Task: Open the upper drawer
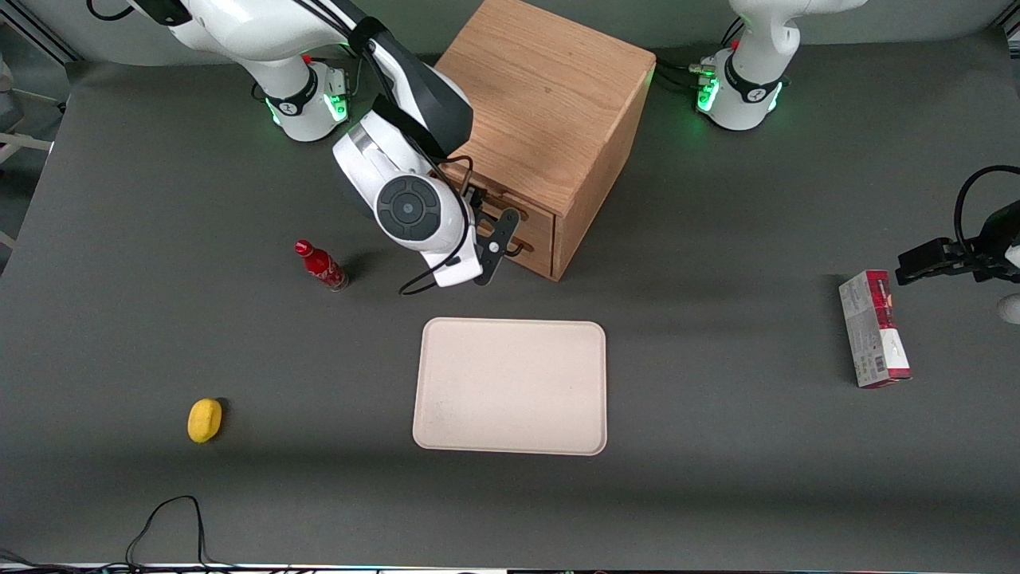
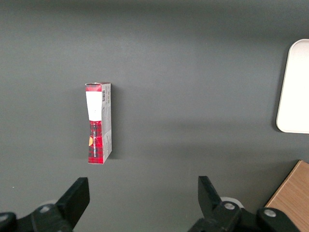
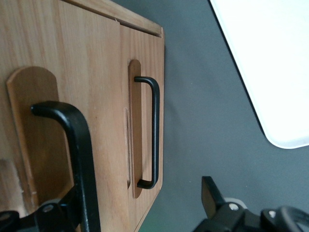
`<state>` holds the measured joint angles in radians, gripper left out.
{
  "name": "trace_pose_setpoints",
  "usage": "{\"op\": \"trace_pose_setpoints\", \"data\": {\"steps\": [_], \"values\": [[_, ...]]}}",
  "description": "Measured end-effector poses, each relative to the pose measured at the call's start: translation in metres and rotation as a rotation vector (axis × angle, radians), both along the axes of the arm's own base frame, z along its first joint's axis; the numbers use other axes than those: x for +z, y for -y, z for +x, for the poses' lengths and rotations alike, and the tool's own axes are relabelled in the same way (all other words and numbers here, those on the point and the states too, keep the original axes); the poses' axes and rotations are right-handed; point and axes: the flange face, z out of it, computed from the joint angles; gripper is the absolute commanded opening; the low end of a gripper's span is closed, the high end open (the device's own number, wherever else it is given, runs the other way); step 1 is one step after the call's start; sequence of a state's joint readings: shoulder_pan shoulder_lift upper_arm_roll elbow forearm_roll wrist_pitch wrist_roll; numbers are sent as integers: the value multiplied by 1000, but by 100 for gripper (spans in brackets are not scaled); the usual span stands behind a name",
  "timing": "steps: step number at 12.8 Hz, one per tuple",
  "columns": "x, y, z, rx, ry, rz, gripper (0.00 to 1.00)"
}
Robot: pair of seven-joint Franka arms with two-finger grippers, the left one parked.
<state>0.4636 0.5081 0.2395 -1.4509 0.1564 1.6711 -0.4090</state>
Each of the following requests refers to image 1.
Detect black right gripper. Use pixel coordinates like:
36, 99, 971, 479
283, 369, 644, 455
460, 183, 498, 234

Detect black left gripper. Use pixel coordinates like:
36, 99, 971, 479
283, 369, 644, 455
896, 201, 1020, 286

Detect wooden drawer cabinet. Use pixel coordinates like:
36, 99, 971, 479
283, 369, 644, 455
434, 0, 657, 282

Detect red and grey carton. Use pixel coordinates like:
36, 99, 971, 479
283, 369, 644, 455
838, 269, 912, 389

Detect red cola bottle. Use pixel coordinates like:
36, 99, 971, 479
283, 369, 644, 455
294, 239, 350, 293

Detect beige plastic tray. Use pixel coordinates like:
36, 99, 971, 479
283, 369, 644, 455
412, 317, 608, 456

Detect yellow lemon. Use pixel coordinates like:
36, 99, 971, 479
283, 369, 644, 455
187, 398, 224, 444

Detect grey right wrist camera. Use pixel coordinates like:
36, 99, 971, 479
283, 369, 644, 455
475, 208, 522, 286

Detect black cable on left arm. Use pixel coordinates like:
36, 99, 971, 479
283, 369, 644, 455
954, 164, 1020, 258

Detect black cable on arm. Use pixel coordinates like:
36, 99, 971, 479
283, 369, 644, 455
954, 164, 1020, 258
86, 0, 481, 297

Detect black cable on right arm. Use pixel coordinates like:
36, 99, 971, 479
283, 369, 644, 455
86, 0, 481, 297

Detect black cables at right arm base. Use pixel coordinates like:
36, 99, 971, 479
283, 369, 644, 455
307, 48, 363, 103

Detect black cables at arm base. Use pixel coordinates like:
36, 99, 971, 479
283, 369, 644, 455
307, 48, 363, 103
653, 16, 746, 90

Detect black cables at left arm base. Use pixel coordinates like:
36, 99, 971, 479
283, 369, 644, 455
653, 16, 746, 90

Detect black cable at table edge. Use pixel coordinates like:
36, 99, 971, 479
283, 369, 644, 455
0, 495, 240, 574

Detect aluminium frame rail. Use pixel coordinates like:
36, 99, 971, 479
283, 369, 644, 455
0, 0, 82, 65

